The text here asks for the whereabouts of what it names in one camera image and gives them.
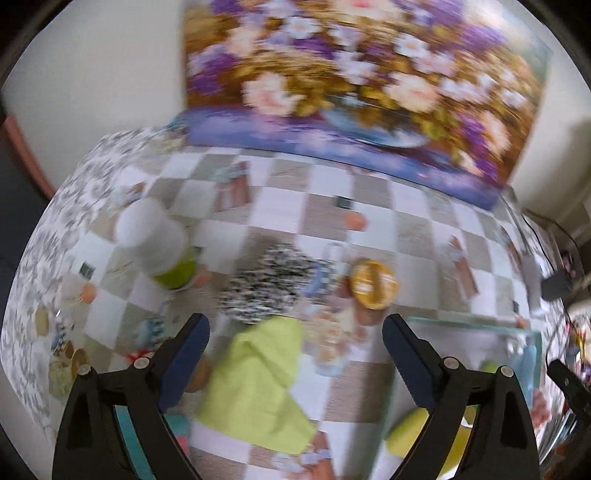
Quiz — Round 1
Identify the white pill bottle green label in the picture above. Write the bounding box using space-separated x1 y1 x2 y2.
115 198 204 291

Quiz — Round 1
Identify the yellow sponge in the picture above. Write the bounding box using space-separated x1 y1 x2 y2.
385 406 467 477

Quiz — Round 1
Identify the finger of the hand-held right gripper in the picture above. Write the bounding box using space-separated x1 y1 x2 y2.
547 359 591 416

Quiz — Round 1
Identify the round yellow tin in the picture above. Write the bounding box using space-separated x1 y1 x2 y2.
348 259 400 310

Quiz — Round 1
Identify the flower painting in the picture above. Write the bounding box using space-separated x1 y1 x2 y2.
182 0 555 210

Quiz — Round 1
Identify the white power strip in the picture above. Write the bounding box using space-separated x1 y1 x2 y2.
521 249 544 311

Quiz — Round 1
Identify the black power adapter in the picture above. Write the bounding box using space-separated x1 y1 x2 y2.
540 270 575 301

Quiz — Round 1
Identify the teal towel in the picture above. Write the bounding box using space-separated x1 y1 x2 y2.
115 405 191 480

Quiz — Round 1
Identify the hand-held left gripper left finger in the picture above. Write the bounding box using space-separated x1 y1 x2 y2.
52 313 211 480

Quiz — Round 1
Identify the lime green cloth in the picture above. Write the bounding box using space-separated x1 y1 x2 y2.
196 318 319 455

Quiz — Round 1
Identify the leopard print scrunchie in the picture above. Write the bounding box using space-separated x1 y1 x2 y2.
219 244 333 324

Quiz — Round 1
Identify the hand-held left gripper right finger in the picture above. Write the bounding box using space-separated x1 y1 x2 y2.
382 314 541 480

